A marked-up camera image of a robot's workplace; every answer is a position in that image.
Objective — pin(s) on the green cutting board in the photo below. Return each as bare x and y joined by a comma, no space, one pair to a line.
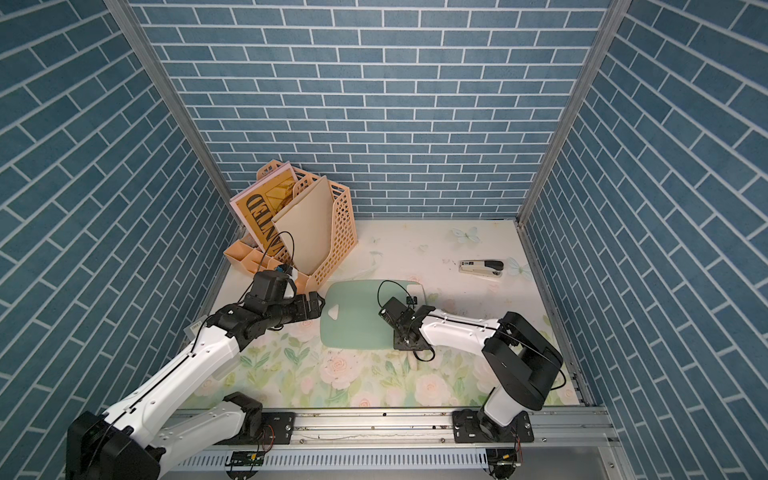
350,318

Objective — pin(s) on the clear plastic labelled box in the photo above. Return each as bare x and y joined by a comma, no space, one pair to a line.
191,330

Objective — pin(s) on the aluminium front rail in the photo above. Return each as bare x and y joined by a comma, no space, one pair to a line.
422,428

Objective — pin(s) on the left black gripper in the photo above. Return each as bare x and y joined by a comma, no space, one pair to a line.
314,304

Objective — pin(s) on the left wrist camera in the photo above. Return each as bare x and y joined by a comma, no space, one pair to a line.
288,270

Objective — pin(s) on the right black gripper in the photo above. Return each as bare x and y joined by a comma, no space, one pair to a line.
398,345

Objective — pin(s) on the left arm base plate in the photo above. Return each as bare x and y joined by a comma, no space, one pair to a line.
279,427

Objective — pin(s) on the yellow wanted poster book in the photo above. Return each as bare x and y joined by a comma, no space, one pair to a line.
257,205

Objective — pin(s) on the left circuit board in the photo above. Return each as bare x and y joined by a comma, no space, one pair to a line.
245,459

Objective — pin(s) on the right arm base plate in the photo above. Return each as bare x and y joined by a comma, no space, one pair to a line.
474,426

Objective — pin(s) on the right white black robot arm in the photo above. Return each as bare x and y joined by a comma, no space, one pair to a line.
525,364

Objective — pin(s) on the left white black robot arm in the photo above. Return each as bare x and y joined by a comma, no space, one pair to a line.
131,440

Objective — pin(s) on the black grey stapler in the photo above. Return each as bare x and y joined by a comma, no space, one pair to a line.
482,268

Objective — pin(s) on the floral table mat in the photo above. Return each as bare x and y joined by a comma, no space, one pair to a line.
291,368

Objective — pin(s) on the beige folder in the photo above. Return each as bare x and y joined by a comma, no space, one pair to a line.
306,224

